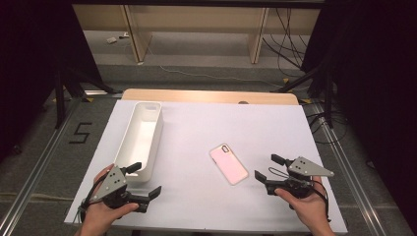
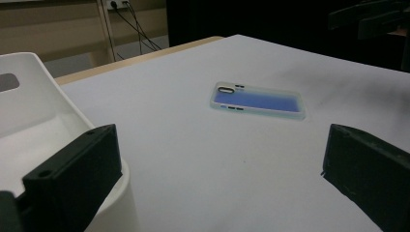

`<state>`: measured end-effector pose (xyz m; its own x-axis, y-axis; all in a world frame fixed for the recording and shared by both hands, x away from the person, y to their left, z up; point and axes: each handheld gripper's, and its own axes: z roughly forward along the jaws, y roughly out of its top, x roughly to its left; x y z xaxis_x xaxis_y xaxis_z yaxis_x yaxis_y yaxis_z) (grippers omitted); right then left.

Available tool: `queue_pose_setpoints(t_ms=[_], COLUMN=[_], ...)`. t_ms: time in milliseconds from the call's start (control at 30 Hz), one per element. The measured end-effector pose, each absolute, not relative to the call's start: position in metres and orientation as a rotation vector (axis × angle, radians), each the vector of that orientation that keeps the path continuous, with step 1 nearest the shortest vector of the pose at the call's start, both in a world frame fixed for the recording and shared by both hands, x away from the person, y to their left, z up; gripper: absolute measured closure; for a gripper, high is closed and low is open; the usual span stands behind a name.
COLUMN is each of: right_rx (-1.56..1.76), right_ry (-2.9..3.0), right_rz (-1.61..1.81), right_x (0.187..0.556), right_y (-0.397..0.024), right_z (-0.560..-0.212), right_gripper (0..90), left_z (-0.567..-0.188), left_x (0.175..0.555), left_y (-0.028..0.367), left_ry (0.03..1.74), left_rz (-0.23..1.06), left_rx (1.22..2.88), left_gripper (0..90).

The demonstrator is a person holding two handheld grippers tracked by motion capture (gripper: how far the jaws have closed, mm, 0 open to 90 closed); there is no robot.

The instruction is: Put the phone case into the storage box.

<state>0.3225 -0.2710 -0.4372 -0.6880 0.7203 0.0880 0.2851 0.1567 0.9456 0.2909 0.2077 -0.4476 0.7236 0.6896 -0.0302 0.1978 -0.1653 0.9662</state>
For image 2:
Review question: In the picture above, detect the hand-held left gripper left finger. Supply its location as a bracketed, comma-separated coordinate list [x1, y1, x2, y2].
[15, 124, 124, 232]

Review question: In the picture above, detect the translucent blue phone case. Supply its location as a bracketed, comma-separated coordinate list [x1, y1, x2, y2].
[209, 81, 307, 121]

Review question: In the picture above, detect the white plastic bin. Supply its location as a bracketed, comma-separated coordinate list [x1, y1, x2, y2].
[0, 52, 140, 232]

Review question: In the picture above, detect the black cable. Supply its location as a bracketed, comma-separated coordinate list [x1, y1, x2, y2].
[121, 1, 162, 56]

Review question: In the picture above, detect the white power outlet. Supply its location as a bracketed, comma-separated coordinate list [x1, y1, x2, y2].
[106, 0, 131, 11]

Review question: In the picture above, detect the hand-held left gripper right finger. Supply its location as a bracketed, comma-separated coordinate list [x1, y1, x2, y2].
[320, 123, 410, 232]

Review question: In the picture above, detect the thin cable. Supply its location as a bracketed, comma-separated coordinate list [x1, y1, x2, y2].
[104, 8, 125, 62]

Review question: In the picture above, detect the wooden desk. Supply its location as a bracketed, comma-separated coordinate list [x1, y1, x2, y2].
[0, 0, 169, 68]

